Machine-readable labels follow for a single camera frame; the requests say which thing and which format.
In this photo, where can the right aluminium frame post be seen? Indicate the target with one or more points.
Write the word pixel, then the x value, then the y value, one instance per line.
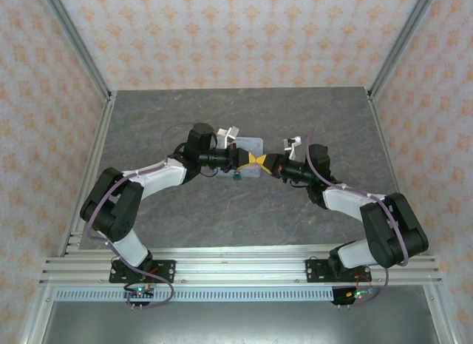
pixel 404 37

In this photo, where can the right controller board with LEDs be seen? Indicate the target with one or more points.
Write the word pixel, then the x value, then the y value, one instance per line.
pixel 360 294

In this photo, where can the left aluminium side rail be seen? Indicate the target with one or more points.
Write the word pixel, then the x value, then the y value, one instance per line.
pixel 105 118

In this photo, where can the aluminium frame post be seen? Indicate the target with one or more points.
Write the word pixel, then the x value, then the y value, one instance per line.
pixel 404 37
pixel 75 37

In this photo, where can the aluminium side rail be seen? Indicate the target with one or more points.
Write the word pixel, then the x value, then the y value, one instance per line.
pixel 105 118
pixel 392 174

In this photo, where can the light blue cartoon pouch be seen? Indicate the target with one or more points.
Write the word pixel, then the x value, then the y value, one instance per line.
pixel 253 144

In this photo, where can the aluminium mounting beam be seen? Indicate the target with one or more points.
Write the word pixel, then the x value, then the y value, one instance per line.
pixel 240 273

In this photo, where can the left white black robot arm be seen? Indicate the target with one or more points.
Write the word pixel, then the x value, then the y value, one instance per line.
pixel 159 179

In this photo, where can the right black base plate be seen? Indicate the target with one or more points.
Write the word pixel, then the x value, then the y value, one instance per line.
pixel 314 270

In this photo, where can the left controller board with LEDs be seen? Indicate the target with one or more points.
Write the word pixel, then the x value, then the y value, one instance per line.
pixel 139 293

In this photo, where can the left aluminium frame post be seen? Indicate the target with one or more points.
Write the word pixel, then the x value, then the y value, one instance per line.
pixel 75 37

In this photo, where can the right aluminium side rail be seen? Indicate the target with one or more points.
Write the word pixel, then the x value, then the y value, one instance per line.
pixel 392 174

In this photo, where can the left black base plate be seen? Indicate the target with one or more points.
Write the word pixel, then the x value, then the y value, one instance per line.
pixel 164 268

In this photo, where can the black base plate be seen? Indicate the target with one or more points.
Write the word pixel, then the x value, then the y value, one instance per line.
pixel 314 270
pixel 164 268

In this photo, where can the small blue padlock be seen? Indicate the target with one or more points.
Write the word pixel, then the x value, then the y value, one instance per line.
pixel 236 176

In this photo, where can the aluminium table edge rail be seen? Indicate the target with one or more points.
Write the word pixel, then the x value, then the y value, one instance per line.
pixel 240 251

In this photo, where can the controller board with leds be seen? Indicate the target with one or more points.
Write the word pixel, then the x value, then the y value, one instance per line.
pixel 360 294
pixel 139 293

